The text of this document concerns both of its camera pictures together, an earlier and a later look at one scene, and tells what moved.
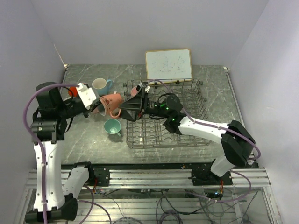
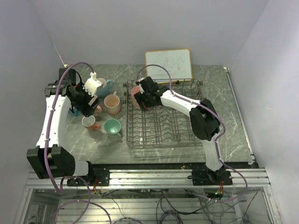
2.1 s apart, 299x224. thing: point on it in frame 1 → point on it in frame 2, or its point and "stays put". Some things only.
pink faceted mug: [96, 110] stays put
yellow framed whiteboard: [168, 66] stays put
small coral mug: [110, 104] → [89, 123]
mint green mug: [112, 126] stays put
